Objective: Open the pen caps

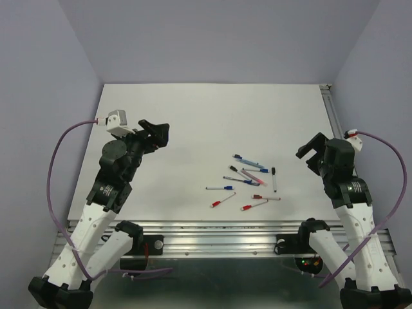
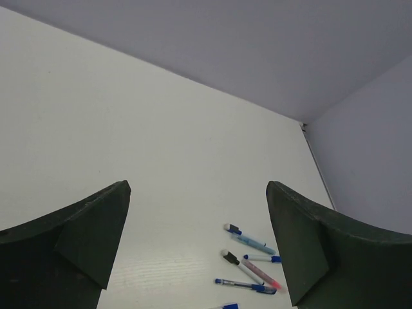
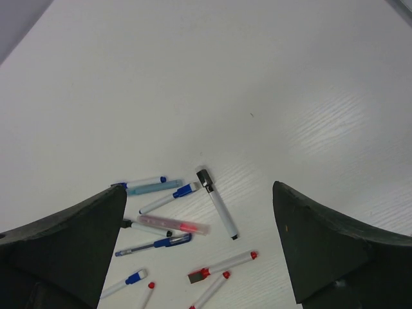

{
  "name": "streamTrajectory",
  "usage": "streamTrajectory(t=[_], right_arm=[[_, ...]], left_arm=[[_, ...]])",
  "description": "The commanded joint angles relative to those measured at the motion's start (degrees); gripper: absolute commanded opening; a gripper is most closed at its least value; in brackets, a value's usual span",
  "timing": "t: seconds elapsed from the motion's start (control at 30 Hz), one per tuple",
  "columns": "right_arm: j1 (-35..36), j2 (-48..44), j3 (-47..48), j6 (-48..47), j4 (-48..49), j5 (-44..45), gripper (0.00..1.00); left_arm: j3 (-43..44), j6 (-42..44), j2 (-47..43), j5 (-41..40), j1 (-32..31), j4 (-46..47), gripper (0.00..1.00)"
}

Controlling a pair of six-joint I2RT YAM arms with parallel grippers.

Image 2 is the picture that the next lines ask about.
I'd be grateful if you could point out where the white pen blue cap upper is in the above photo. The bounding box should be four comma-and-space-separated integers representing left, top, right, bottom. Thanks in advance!
243, 254, 281, 263

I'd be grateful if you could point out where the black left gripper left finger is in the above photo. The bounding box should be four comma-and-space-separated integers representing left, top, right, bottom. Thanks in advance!
1, 180, 131, 308

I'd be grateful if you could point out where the light blue highlighter pen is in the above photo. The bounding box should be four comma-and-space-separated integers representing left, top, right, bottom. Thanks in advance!
231, 234, 276, 255

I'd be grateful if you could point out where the pink highlighter pen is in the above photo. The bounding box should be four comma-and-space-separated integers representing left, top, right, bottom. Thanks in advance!
241, 259, 283, 290

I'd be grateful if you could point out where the blue gel pen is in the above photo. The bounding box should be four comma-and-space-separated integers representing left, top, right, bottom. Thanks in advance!
214, 278, 277, 295

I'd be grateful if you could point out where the white pen blue cap lower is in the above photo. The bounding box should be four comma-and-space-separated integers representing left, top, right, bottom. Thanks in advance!
211, 303, 239, 309

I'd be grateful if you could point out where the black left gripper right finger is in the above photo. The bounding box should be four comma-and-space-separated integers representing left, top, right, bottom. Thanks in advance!
266, 182, 411, 308

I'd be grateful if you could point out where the white marker black cap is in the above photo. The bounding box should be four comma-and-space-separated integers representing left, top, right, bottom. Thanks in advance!
220, 249, 265, 286

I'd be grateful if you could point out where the white pen blue cap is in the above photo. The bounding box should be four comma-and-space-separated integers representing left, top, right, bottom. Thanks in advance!
211, 303, 239, 309
243, 254, 281, 263

